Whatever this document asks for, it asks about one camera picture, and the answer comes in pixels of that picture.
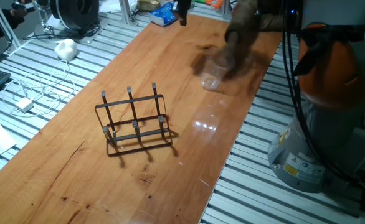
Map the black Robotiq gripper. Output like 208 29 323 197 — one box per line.
171 0 192 26

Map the white crumpled paper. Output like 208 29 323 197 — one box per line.
100 0 138 13

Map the black round spool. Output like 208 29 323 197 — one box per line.
50 0 100 32

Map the glossy orange wooden board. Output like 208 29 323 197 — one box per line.
0 14 283 224

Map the person right hand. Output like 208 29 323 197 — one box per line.
216 30 252 74

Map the yellow paper pack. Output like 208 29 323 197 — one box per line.
137 0 161 12

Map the grey metal base plate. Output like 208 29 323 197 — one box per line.
34 15 111 44

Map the hand of black sleeved person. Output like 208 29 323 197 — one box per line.
10 6 27 18

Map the aluminium profile post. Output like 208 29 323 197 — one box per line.
0 0 22 50
118 0 138 26
222 0 233 16

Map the person right forearm brown sleeve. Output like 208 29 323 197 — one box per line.
224 0 263 44

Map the person left forearm brown sleeve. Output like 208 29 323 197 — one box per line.
258 12 285 32

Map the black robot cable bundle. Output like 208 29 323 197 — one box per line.
280 0 365 187

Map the clear glass cup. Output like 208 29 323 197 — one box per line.
200 55 233 91

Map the white charger with cable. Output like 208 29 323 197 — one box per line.
2 60 77 119

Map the blue tissue pack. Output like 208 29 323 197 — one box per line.
148 2 179 27

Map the black metal wire cup rack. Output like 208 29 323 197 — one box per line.
95 82 173 157

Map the white rounded plastic device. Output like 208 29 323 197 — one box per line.
54 38 78 62

